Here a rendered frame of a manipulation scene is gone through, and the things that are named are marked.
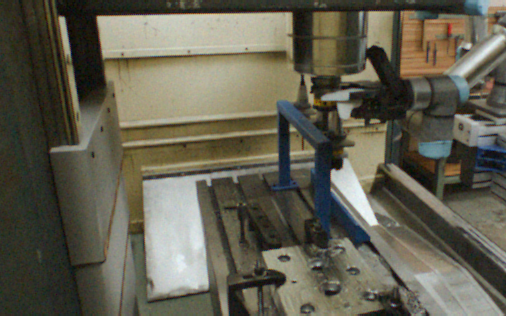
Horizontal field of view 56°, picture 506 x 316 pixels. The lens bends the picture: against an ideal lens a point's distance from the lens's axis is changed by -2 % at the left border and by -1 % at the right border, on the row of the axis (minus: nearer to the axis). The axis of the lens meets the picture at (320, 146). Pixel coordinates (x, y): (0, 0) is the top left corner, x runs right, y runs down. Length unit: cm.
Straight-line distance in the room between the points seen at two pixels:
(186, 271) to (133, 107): 66
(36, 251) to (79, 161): 13
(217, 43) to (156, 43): 23
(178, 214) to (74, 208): 120
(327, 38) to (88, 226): 50
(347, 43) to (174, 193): 127
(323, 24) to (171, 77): 115
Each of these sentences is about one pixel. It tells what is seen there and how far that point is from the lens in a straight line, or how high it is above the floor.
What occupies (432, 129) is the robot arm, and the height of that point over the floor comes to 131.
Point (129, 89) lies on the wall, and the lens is 196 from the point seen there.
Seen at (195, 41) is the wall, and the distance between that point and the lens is 192.
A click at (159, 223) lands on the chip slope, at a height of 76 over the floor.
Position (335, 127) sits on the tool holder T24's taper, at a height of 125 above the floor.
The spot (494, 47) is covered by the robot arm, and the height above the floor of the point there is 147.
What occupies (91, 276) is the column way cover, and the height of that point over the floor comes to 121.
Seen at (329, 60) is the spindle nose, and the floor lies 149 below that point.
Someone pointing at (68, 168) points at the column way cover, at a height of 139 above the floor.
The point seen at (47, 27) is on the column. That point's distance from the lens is 70.
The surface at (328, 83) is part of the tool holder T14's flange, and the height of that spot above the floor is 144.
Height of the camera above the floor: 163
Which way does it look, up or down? 20 degrees down
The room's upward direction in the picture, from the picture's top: straight up
